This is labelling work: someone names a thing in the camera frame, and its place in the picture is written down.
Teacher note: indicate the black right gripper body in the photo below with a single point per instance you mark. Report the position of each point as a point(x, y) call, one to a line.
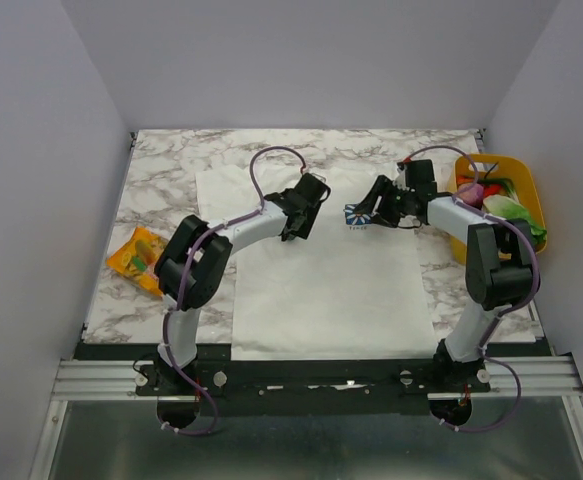
point(388, 204)

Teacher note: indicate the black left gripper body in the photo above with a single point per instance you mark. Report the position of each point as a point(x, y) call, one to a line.
point(310, 217)

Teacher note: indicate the white t-shirt with flower print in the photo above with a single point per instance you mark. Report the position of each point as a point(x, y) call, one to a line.
point(348, 291)

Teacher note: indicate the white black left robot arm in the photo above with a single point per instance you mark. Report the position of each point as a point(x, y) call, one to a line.
point(192, 265)

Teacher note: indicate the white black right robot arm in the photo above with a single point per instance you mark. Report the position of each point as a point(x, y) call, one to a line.
point(501, 268)

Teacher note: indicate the purple toy onion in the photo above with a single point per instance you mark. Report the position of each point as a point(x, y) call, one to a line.
point(471, 194)

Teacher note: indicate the red toy tomato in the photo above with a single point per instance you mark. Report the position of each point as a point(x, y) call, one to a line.
point(494, 189)

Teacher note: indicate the green toy cabbage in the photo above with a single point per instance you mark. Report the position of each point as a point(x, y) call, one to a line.
point(509, 209)

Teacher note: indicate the yellow plastic basket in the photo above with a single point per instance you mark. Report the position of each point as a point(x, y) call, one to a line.
point(508, 191)

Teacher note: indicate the orange snack bag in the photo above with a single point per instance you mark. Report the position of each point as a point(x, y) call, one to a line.
point(135, 260)

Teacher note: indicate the black mounting base plate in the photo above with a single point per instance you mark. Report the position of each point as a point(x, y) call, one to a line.
point(284, 404)

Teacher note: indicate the aluminium rail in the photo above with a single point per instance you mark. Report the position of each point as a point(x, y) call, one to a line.
point(535, 376)

